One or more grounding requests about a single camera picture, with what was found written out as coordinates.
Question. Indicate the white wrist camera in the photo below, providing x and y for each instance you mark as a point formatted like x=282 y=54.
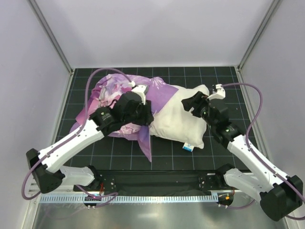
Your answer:
x=140 y=90
x=218 y=92

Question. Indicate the slotted grey cable duct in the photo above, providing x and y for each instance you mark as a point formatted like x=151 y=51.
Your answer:
x=83 y=198

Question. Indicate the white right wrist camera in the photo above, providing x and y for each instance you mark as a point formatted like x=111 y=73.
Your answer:
x=218 y=92

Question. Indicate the blue white pillow label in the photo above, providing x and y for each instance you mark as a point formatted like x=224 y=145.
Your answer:
x=188 y=147

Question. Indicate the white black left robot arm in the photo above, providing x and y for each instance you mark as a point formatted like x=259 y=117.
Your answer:
x=48 y=165

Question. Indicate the white pillow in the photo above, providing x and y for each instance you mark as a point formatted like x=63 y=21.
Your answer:
x=174 y=123

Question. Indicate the aluminium frame post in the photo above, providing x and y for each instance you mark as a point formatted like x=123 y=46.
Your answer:
x=259 y=32
x=43 y=22

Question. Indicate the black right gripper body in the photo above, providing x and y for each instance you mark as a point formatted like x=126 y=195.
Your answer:
x=197 y=105

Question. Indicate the right aluminium frame post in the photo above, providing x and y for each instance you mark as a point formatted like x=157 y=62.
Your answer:
x=259 y=32

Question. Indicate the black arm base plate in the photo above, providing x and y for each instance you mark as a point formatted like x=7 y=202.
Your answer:
x=161 y=183

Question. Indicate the left aluminium frame post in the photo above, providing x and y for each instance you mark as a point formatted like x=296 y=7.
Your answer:
x=43 y=22

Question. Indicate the left aluminium rail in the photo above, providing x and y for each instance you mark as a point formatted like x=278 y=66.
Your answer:
x=33 y=187

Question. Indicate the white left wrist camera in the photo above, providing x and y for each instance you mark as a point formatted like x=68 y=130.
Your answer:
x=140 y=90

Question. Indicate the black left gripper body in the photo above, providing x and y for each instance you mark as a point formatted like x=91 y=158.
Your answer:
x=145 y=114

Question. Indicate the black gridded work mat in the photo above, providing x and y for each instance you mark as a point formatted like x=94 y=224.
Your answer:
x=121 y=154

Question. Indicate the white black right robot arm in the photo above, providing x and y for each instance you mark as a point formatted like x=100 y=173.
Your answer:
x=277 y=193

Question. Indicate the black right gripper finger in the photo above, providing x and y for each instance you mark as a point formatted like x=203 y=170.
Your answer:
x=200 y=97
x=189 y=103

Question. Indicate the pink purple printed pillowcase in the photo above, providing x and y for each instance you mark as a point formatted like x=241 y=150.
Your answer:
x=112 y=86

